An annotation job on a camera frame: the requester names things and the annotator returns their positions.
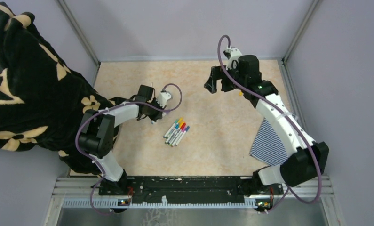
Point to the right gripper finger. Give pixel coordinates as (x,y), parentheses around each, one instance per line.
(211,83)
(227,85)

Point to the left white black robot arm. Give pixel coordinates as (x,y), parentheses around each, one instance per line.
(95,137)

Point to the orange cap white marker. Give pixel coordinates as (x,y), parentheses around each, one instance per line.
(173,131)

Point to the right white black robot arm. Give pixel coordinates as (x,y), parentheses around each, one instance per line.
(306,158)

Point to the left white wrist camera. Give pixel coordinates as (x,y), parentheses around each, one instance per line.
(162,98)

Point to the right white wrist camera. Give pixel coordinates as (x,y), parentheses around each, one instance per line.
(232,54)

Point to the blue cap white marker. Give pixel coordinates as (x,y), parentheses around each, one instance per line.
(184,131)

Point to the blue striped cloth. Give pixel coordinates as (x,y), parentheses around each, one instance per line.
(267,147)

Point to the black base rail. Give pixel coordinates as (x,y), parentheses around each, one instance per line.
(192,192)

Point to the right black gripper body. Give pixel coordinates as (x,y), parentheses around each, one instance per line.
(234,72)

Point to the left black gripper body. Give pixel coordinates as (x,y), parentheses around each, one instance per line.
(154,113)

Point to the black floral blanket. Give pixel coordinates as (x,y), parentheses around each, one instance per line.
(42,100)

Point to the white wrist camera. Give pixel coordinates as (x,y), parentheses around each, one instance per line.
(232,54)
(162,98)

